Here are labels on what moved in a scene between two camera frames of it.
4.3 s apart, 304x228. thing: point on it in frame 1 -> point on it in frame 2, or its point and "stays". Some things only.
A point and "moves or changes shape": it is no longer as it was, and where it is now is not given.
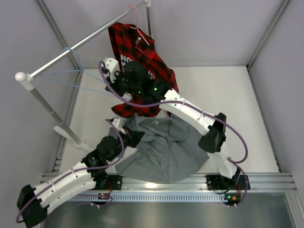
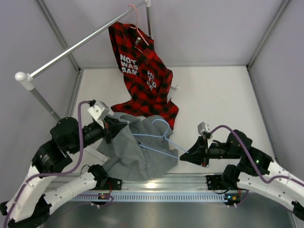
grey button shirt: x=168 y=150 moves or changes shape
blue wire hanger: x=93 y=76 -> x=159 y=151
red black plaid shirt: x=131 y=44 stays
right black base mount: x=215 y=182 stays
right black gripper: x=112 y=87 -> x=199 y=153
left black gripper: x=134 y=137 -> x=111 y=127
